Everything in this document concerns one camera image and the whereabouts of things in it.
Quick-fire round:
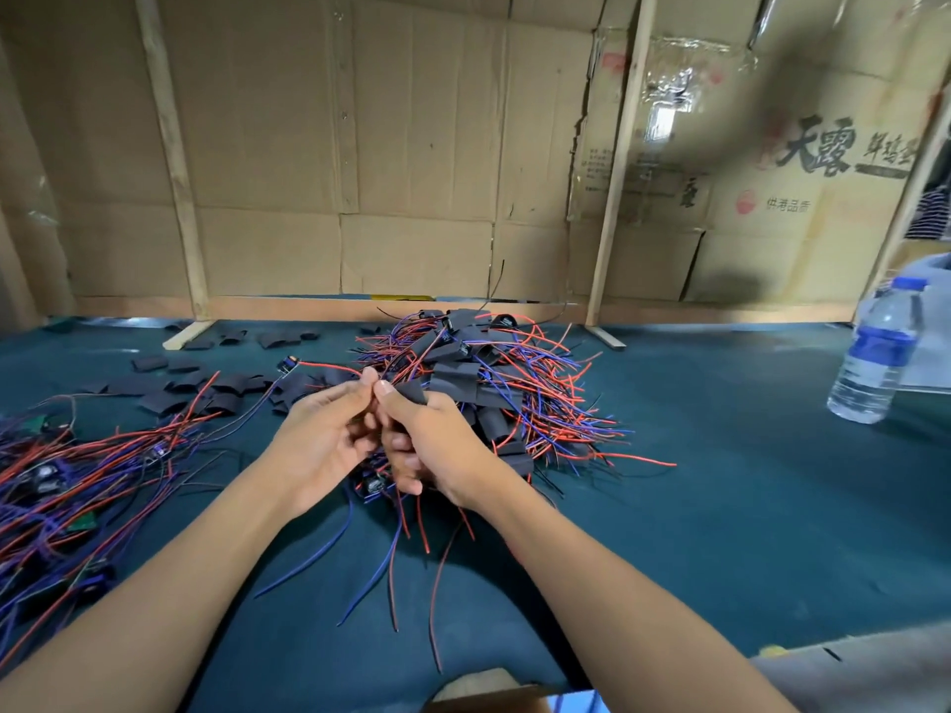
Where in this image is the person's right hand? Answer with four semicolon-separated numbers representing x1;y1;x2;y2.
371;378;514;514

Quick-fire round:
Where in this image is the person's left hand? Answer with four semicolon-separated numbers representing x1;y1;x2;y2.
260;366;385;517

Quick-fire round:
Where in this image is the pile of sleeved wired boards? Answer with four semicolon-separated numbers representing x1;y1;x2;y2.
253;304;678;669

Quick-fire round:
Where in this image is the pile of black sleeve pieces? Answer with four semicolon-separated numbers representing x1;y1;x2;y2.
81;326;366;425

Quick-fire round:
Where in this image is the pile of unsleeved wired boards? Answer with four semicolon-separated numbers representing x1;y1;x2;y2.
0;370;284;677

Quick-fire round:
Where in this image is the person's left forearm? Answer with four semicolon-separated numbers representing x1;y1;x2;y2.
0;459;314;713

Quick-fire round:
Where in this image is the person's right forearm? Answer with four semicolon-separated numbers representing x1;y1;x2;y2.
468;467;796;713

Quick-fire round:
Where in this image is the tan cardboard flap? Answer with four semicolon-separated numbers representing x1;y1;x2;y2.
423;667;567;713

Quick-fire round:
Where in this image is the blue container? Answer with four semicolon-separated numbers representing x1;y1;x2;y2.
547;685;614;713

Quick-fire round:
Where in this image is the wooden ledge board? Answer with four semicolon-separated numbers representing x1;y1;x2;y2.
74;293;856;328

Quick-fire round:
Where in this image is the clear plastic water bottle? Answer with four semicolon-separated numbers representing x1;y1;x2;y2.
827;277;930;425

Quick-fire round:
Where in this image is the clear plastic sheet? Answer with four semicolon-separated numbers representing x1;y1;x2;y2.
594;0;775;187

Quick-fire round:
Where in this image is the grey flat board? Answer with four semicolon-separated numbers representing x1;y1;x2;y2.
750;623;951;713

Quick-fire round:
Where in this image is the striped cloth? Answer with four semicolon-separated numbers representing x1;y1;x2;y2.
906;177;951;242

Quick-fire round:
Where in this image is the thin wooden post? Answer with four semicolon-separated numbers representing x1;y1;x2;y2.
134;0;217;351

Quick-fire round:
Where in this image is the pale slanted wooden post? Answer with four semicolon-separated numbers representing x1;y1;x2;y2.
583;0;659;351

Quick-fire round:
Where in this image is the wide wooden post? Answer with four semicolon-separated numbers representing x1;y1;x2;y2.
0;207;44;336

